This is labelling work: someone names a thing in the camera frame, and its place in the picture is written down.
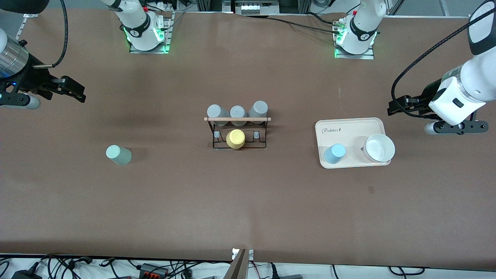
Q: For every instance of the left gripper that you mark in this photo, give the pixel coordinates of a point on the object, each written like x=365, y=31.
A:
x=429, y=94

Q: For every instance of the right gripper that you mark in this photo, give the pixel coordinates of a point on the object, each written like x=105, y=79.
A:
x=31, y=78

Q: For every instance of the mint green cup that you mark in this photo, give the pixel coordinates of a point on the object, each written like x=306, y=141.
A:
x=118, y=155

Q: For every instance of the light blue cup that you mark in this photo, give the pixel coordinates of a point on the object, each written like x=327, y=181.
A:
x=334, y=154

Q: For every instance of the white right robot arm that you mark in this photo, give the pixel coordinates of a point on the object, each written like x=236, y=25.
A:
x=135, y=15

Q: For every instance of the white bowl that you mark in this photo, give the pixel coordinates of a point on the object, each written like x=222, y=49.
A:
x=379, y=148

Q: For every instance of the beige plastic tray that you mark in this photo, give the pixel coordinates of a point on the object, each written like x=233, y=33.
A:
x=341, y=133

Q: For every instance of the grey cup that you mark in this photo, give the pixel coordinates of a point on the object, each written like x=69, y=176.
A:
x=259, y=109
x=237, y=112
x=216, y=112

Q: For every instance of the yellow cup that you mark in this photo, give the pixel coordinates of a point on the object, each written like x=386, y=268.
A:
x=235, y=139

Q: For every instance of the grey power strip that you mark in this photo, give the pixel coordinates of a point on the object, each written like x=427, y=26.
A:
x=255, y=7

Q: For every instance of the black power adapter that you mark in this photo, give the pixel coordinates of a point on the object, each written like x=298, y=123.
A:
x=27, y=274

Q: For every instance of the orange black connector block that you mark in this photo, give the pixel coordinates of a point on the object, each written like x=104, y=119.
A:
x=153, y=270

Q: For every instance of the wooden stick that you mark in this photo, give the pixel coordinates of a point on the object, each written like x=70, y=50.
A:
x=237, y=267

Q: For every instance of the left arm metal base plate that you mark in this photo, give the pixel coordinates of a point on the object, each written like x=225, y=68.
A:
x=356, y=56

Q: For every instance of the aluminium frame rail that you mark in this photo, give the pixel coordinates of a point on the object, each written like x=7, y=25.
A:
x=21, y=27

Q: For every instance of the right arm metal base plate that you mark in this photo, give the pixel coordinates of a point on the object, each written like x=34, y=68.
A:
x=167, y=35

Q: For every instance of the white tag bracket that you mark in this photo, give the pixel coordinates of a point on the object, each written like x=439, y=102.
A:
x=250, y=254

